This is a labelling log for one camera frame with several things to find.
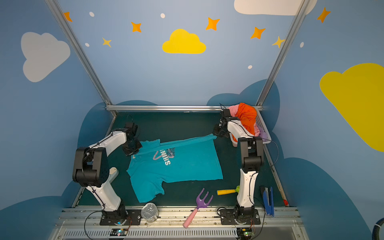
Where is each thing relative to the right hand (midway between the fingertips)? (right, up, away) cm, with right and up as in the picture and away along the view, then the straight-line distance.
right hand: (217, 131), depth 101 cm
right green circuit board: (+8, -49, -30) cm, 58 cm away
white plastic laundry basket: (+31, 0, -1) cm, 31 cm away
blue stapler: (+24, -36, -21) cm, 48 cm away
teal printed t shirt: (-17, -18, -5) cm, 25 cm away
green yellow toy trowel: (+1, -33, -19) cm, 38 cm away
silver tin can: (-38, -39, -30) cm, 62 cm away
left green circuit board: (-53, -47, -31) cm, 77 cm away
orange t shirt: (+23, +11, +5) cm, 26 cm away
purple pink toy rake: (-13, -38, -23) cm, 46 cm away
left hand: (-52, -12, -6) cm, 53 cm away
